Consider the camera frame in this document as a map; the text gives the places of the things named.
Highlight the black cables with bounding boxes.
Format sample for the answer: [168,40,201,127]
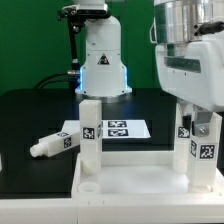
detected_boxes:
[34,71,81,90]

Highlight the white L-shaped fence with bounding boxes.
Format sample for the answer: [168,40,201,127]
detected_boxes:
[0,195,224,224]

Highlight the white desk tabletop tray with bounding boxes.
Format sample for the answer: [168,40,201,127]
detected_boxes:
[71,151,224,205]

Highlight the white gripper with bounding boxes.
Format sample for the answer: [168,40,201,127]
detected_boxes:
[155,36,224,136]

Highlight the white marker sheet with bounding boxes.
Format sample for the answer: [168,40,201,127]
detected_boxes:
[61,119,152,139]

